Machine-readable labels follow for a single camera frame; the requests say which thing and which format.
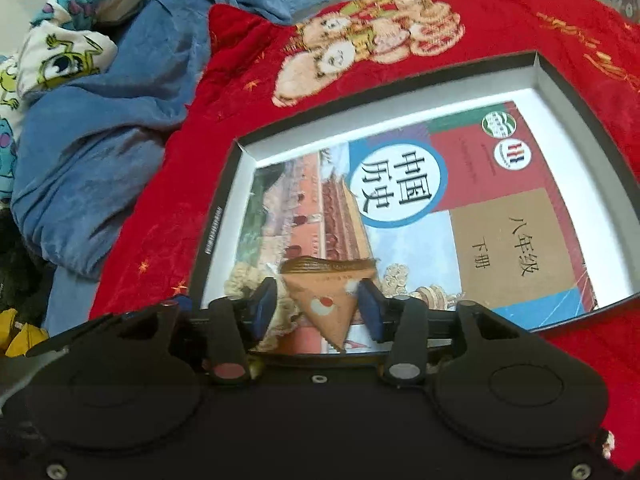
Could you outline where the light blue bed sheet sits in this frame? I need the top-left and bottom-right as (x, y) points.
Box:
(44, 264), (103, 333)

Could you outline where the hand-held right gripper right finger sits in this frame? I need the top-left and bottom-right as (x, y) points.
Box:
(357, 277), (531, 391)

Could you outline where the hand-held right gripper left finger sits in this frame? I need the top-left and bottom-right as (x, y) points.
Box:
(114, 277), (280, 386)

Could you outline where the illustrated textbook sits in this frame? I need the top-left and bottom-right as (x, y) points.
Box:
(220, 100), (601, 356)

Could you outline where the dark cloth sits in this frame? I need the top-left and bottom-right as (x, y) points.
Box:
(0, 207), (57, 313)

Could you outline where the blue quilt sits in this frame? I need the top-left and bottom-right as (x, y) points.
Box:
(10, 0), (296, 281)

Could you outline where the yellow cloth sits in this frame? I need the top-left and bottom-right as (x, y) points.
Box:
(0, 307), (49, 359)

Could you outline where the black and white cardboard box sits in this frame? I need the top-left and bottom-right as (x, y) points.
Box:
(187, 50), (640, 357)

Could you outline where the red bear print blanket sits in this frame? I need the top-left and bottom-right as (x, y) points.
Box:
(87, 0), (640, 471)

